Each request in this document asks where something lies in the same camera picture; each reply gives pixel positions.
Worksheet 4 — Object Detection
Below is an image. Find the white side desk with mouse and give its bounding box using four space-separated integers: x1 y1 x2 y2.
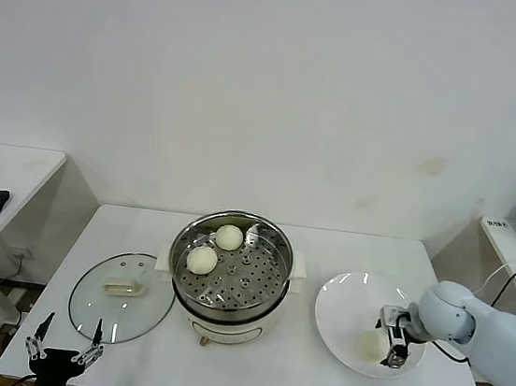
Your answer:
0 144 106 337

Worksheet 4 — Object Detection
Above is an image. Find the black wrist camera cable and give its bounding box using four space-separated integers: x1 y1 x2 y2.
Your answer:
425 338 474 366

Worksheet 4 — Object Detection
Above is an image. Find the white wall socket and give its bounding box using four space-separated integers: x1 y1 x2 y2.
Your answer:
8 245 35 265

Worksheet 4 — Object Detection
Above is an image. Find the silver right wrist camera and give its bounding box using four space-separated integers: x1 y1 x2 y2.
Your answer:
375 304 409 334

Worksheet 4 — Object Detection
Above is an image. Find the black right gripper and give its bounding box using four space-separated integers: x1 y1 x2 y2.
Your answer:
379 311 416 372

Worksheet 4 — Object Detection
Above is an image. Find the white electric cooking pot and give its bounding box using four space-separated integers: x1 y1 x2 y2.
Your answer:
146 232 311 360

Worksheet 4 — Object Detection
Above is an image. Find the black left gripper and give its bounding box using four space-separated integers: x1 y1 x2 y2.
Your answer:
19 308 109 386

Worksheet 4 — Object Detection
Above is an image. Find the glass lid white handle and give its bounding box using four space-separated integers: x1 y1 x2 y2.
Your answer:
64 244 181 351

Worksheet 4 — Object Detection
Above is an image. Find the stainless steel steamer basket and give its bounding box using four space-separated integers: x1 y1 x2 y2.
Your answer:
161 201 301 330

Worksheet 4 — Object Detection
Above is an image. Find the white round plate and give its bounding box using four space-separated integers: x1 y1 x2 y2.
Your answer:
306 267 436 383

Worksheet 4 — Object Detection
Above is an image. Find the white side desk with laptop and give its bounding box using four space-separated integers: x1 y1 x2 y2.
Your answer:
415 207 516 386

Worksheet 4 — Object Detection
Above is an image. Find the white steamed baozi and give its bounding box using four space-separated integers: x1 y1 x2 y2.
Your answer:
211 222 246 253
184 244 221 278
353 328 389 363

